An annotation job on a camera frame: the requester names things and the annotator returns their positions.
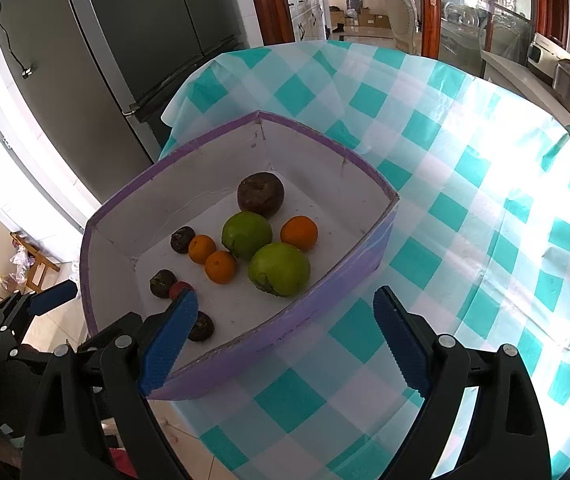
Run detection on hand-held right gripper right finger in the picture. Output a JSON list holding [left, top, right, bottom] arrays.
[[372, 285, 552, 480]]

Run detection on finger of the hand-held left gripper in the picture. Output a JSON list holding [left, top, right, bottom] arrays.
[[0, 280, 78, 356]]

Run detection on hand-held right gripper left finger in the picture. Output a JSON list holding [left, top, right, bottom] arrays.
[[20, 289, 200, 480]]

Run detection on small dark brown fruit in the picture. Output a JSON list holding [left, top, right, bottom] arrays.
[[171, 226, 196, 254], [187, 311, 216, 342], [149, 269, 178, 300]]

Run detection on orange tangerine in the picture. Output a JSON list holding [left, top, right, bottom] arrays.
[[280, 215, 319, 252], [205, 250, 238, 285], [188, 234, 218, 264]]

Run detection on green round fruit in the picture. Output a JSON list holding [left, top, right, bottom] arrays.
[[248, 242, 312, 298], [222, 211, 274, 261]]

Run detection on large brown round fruit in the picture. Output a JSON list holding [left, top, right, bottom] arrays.
[[237, 172, 286, 219]]

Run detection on purple cardboard box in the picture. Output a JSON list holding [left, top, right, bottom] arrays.
[[79, 111, 400, 401]]

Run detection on wooden stool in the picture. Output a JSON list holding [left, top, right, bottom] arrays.
[[10, 232, 60, 293]]

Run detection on teal white checkered tablecloth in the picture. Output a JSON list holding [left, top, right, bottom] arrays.
[[160, 40, 570, 480]]

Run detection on grey refrigerator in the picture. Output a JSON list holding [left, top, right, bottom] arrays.
[[0, 0, 248, 206]]

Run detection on kitchen counter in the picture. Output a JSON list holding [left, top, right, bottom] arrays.
[[482, 50, 570, 161]]

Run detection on white kitchen appliance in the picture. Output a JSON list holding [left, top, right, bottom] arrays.
[[527, 32, 570, 86]]

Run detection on cardboard boxes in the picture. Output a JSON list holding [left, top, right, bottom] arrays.
[[330, 0, 392, 29]]

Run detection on white ornate chair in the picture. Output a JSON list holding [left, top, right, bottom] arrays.
[[382, 0, 420, 53]]

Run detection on wooden glass door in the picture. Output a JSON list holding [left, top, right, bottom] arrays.
[[420, 0, 570, 78]]

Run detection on white cabinet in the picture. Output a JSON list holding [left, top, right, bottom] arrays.
[[285, 0, 328, 43]]

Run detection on black cable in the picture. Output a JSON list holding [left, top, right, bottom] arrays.
[[0, 0, 36, 80]]

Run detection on wooden door frame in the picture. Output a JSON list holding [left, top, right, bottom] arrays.
[[244, 0, 296, 47]]

